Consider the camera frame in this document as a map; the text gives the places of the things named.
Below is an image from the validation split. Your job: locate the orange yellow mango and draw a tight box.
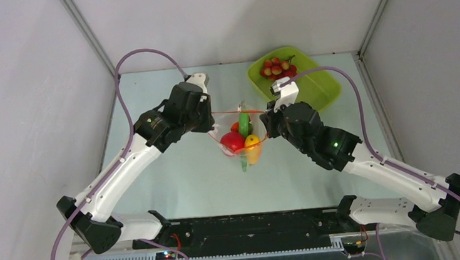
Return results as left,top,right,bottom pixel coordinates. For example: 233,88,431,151
244,134,262,165

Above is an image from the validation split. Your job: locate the green cucumber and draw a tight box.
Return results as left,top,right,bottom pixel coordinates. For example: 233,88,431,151
238,112,250,172

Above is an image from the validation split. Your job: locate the red cherry bunch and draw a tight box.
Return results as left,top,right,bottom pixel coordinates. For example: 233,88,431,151
260,55,298,81

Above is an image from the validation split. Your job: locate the clear zip bag orange zipper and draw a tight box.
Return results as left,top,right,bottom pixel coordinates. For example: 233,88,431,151
208,101,268,172

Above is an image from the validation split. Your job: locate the red apple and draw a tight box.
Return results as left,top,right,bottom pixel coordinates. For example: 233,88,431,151
220,132,245,152

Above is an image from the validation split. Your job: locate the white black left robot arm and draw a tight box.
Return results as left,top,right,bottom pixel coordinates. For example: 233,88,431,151
56,73,214,254

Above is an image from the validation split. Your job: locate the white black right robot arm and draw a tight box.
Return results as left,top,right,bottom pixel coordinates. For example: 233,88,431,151
260,101,460,242

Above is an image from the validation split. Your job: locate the green plastic bin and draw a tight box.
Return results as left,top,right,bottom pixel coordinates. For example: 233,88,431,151
247,46,342,112

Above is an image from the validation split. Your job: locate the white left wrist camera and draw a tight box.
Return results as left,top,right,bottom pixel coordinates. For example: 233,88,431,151
185,72,209,94

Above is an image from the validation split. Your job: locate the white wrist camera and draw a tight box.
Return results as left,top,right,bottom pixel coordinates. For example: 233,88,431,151
185,72,209,94
270,76,299,112

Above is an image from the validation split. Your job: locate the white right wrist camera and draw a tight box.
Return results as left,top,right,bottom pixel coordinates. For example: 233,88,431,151
270,76,299,112

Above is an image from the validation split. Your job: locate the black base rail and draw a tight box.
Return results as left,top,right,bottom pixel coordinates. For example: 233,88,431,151
130,202,380,260

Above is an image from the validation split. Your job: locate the grey cable duct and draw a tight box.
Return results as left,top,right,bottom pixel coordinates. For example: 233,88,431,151
86,238,344,260

